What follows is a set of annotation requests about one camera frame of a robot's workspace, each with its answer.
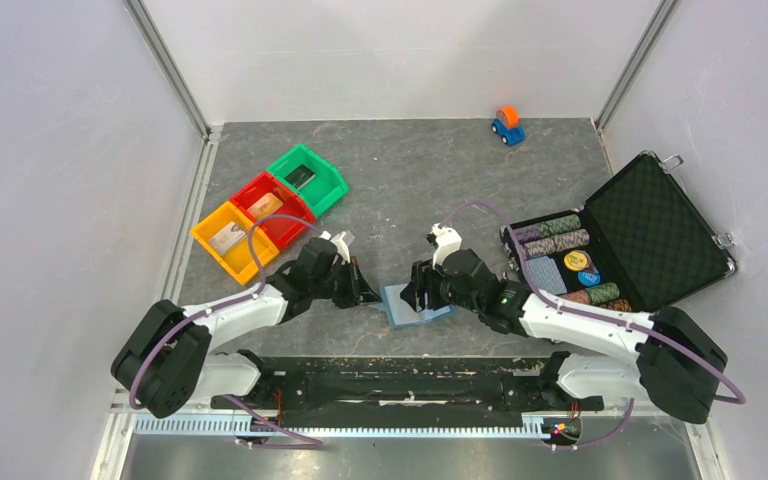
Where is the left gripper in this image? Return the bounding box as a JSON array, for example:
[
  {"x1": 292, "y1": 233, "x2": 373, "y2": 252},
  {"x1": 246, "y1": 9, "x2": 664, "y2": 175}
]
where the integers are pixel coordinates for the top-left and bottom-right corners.
[{"x1": 311, "y1": 256, "x2": 381, "y2": 309}]

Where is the blue leather card holder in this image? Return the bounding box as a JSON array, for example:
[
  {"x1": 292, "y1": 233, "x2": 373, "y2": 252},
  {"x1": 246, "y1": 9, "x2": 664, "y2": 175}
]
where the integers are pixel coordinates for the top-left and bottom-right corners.
[{"x1": 374, "y1": 283, "x2": 454, "y2": 329}]

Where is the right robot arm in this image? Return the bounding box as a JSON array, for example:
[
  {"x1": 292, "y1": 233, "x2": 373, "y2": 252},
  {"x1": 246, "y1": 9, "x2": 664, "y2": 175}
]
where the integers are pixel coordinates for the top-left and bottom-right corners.
[{"x1": 399, "y1": 249, "x2": 728, "y2": 424}]

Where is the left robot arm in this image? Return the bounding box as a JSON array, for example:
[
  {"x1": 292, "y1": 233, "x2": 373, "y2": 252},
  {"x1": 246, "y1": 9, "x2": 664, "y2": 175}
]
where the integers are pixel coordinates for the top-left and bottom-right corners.
[{"x1": 110, "y1": 234, "x2": 382, "y2": 419}]

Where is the blue playing card deck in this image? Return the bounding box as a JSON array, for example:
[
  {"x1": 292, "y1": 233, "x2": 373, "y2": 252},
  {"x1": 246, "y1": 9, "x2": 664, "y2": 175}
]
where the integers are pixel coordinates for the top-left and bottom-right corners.
[{"x1": 524, "y1": 256, "x2": 568, "y2": 295}]

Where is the tan card in red bin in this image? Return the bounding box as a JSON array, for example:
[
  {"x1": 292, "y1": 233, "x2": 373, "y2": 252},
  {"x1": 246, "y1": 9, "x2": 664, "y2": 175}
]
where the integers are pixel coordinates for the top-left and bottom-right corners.
[{"x1": 247, "y1": 192, "x2": 283, "y2": 220}]

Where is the dark card in green bin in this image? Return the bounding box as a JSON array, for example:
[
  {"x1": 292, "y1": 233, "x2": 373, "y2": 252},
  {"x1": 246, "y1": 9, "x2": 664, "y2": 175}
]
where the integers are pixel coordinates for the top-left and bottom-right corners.
[{"x1": 285, "y1": 164, "x2": 316, "y2": 190}]

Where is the grey card in yellow bin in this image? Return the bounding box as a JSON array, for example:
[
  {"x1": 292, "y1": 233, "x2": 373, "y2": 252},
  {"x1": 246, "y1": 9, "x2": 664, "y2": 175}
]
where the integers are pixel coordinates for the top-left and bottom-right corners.
[{"x1": 208, "y1": 221, "x2": 247, "y2": 256}]

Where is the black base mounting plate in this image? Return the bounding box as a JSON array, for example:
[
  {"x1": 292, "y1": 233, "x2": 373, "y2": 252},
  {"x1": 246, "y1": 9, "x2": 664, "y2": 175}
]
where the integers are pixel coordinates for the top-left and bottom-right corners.
[{"x1": 242, "y1": 356, "x2": 604, "y2": 428}]

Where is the green plastic bin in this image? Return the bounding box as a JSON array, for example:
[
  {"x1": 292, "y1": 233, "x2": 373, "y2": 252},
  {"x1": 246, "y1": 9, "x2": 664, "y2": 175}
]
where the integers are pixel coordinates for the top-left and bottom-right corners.
[{"x1": 267, "y1": 144, "x2": 349, "y2": 218}]

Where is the red plastic bin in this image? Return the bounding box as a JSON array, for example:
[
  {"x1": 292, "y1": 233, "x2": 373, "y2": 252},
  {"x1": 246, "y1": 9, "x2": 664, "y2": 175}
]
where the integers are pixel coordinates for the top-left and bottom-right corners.
[{"x1": 230, "y1": 172, "x2": 315, "y2": 250}]

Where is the yellow plastic bin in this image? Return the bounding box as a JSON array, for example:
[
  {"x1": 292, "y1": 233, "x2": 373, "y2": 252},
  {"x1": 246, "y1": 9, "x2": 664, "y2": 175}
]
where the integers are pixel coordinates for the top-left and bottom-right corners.
[{"x1": 190, "y1": 201, "x2": 279, "y2": 285}]

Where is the yellow dealer chip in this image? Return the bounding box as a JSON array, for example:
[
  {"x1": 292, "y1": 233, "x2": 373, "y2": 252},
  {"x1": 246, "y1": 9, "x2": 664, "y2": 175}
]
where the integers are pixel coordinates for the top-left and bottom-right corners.
[{"x1": 563, "y1": 250, "x2": 592, "y2": 272}]

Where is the blue dealer chip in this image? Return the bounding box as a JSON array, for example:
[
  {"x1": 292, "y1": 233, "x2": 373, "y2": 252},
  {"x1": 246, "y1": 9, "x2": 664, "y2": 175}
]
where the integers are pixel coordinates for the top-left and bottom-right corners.
[{"x1": 577, "y1": 269, "x2": 602, "y2": 288}]

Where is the blue orange toy car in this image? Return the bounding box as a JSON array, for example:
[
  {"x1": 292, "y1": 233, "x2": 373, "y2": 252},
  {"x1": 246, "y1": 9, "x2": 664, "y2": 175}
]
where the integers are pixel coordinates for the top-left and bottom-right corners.
[{"x1": 491, "y1": 106, "x2": 526, "y2": 146}]

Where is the black poker chip case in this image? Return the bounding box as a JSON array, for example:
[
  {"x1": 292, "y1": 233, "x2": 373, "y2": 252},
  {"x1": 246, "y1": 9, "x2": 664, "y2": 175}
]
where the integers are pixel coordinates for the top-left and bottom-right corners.
[{"x1": 511, "y1": 150, "x2": 737, "y2": 312}]

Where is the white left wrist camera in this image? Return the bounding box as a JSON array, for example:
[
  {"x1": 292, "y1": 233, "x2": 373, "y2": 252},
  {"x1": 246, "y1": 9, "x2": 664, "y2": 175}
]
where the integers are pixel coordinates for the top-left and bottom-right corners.
[{"x1": 319, "y1": 230, "x2": 355, "y2": 263}]

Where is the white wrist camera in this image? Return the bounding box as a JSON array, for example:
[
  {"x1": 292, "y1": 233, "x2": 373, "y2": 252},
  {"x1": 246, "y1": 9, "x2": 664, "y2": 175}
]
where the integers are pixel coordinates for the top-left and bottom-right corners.
[
  {"x1": 426, "y1": 223, "x2": 462, "y2": 267},
  {"x1": 319, "y1": 230, "x2": 355, "y2": 263}
]

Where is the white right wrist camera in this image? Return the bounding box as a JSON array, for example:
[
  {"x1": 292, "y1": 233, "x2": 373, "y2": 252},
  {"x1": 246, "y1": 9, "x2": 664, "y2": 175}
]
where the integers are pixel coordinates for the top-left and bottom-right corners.
[{"x1": 426, "y1": 223, "x2": 462, "y2": 267}]

